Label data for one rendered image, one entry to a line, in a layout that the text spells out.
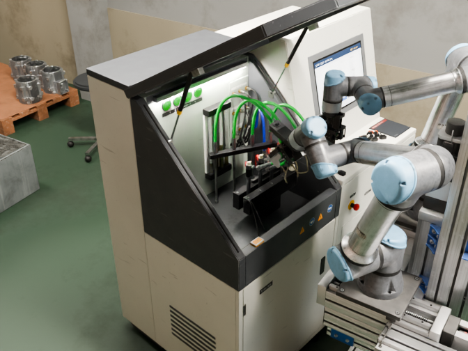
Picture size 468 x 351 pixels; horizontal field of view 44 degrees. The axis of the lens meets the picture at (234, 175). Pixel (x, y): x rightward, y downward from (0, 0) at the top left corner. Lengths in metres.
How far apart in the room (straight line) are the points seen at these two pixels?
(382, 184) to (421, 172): 0.10
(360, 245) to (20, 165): 3.11
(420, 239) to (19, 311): 2.33
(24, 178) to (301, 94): 2.43
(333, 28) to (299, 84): 0.36
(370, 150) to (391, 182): 0.33
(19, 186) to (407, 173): 3.39
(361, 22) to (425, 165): 1.65
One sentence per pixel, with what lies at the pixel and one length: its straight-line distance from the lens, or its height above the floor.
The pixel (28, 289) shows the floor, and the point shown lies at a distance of 3.71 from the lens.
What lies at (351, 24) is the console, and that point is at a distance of 3.01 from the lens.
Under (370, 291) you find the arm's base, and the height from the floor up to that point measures 1.06.
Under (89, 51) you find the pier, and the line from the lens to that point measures 5.67.
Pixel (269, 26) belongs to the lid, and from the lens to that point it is 1.68.
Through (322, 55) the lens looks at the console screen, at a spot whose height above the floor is 1.43.
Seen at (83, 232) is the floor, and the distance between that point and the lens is 4.05.
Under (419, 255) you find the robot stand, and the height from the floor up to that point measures 1.07.
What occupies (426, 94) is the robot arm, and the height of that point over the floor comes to 1.57.
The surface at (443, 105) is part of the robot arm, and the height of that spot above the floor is 1.46.
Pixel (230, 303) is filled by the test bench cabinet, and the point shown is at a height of 0.70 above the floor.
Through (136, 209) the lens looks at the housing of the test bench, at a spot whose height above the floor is 0.90.
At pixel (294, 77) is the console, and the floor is 1.38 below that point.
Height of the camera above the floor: 2.39
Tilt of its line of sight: 32 degrees down
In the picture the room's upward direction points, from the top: straight up
